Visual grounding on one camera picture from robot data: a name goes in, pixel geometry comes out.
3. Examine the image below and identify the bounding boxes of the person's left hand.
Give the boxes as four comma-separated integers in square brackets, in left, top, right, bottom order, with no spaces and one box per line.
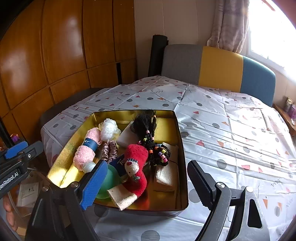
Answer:
[3,195,18,232]

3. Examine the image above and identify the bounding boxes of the floral curtain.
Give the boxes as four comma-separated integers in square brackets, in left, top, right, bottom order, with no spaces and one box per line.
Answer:
[207,0,249,54]

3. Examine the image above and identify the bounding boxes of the black beaded hair braid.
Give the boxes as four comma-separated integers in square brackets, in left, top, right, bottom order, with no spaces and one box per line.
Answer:
[130,109,171,166]

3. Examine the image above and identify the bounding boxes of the tricolour sofa backrest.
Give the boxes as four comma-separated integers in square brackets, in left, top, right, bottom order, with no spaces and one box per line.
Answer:
[161,44,275,106]

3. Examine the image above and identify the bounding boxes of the brown satin scrunchie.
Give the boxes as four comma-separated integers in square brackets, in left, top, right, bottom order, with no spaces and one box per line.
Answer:
[100,140,118,163]

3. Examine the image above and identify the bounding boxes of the purple box on table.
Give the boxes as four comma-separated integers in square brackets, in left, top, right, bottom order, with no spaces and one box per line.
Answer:
[284,97,296,119]

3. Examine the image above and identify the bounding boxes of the patterned white tablecloth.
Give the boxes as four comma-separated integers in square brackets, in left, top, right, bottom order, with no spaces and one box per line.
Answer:
[41,76,295,240]

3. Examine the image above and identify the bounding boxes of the pink towel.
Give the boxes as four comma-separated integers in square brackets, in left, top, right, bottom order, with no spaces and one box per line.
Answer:
[73,128,102,171]

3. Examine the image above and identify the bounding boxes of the white foam sponge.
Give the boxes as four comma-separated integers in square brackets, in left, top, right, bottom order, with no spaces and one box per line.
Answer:
[116,125,139,148]

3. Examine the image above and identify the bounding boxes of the red christmas sock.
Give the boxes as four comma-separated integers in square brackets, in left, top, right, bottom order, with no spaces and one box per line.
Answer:
[123,144,149,197]

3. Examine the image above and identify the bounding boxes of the wooden side table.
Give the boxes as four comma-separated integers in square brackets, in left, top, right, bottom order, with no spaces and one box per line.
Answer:
[273,104,296,137]

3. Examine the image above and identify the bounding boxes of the gold tin box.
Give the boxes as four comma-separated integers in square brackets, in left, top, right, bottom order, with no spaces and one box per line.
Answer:
[47,110,189,212]

